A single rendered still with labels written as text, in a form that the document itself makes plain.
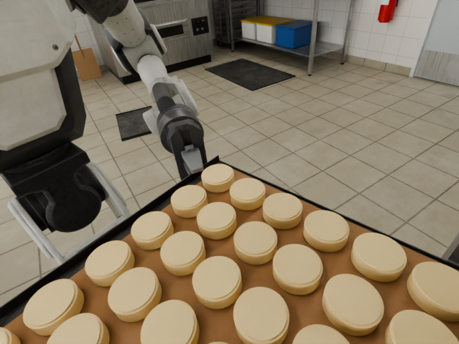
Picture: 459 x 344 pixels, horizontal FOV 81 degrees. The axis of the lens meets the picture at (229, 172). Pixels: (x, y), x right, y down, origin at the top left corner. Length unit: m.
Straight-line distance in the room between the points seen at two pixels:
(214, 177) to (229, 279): 0.17
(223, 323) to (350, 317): 0.11
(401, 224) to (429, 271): 1.46
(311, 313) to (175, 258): 0.15
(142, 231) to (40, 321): 0.12
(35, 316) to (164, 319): 0.13
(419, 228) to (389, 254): 1.48
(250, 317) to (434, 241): 1.56
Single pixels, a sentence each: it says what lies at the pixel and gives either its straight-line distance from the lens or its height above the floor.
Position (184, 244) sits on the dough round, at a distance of 0.32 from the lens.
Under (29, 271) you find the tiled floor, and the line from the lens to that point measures 1.88.
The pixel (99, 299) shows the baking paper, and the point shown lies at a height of 0.95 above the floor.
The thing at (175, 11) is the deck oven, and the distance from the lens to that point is 4.29.
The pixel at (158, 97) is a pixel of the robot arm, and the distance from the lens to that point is 0.58.
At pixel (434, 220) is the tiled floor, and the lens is 1.89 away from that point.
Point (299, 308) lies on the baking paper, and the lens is 0.30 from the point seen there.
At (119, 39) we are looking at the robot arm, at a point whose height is 1.10.
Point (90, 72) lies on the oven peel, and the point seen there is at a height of 0.10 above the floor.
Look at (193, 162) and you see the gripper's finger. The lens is 0.44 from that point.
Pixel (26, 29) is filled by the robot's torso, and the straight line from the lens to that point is 0.48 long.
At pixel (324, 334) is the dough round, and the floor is 0.97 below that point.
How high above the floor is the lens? 1.22
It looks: 38 degrees down
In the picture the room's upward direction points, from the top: 6 degrees counter-clockwise
